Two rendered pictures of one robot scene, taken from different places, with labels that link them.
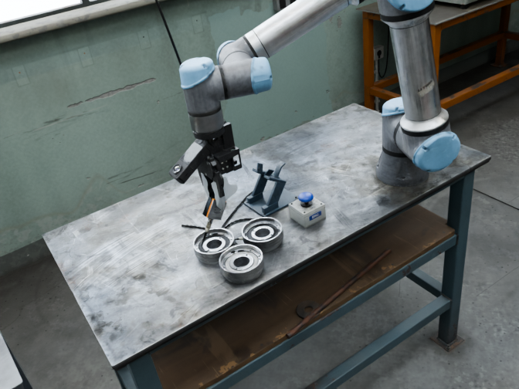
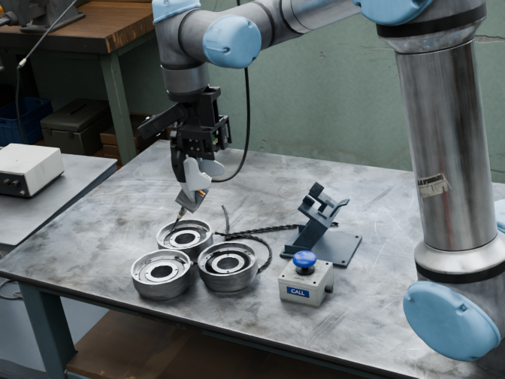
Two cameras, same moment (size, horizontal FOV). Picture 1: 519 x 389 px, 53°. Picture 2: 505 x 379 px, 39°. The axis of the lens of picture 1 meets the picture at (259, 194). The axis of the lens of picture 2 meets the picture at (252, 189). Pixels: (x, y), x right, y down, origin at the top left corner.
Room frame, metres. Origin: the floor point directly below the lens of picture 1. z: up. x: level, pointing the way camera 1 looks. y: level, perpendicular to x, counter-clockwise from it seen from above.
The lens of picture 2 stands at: (0.58, -0.90, 1.53)
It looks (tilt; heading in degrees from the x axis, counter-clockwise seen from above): 29 degrees down; 59
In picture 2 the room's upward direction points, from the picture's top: 6 degrees counter-clockwise
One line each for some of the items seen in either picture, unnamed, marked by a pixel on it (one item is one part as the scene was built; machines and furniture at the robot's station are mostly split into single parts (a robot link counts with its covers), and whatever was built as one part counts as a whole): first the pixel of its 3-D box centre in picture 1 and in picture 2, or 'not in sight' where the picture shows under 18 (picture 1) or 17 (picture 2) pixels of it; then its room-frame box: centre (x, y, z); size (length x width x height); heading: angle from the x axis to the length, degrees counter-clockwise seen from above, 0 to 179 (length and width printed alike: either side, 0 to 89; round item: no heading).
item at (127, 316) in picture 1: (270, 197); (337, 243); (1.29, -0.03, 0.79); 1.20 x 0.60 x 0.02; 119
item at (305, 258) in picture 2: (306, 202); (305, 267); (1.14, -0.12, 0.85); 0.04 x 0.04 x 0.05
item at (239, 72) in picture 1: (243, 75); (228, 36); (1.12, -0.01, 1.23); 0.11 x 0.11 x 0.08; 8
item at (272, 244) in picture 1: (262, 235); (228, 267); (1.07, 0.01, 0.82); 0.10 x 0.10 x 0.04
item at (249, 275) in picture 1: (242, 264); (162, 275); (0.97, 0.07, 0.82); 0.10 x 0.10 x 0.04
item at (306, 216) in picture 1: (308, 209); (309, 280); (1.15, -0.12, 0.82); 0.08 x 0.07 x 0.05; 119
